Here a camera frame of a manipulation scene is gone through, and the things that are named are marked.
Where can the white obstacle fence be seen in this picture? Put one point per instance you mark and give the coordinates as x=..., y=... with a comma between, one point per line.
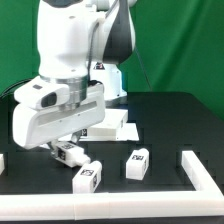
x=204, y=200

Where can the white square table top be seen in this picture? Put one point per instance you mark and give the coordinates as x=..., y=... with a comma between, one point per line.
x=114, y=118

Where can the white block left edge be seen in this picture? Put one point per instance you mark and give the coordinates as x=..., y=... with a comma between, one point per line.
x=2, y=164

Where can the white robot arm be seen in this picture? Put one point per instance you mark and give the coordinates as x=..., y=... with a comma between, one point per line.
x=71, y=34

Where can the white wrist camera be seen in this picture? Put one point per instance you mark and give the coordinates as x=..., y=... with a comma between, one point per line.
x=38, y=94

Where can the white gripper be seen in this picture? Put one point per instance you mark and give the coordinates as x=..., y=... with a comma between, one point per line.
x=32, y=128

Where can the white apriltag base sheet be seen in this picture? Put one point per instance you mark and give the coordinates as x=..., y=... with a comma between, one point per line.
x=127, y=132

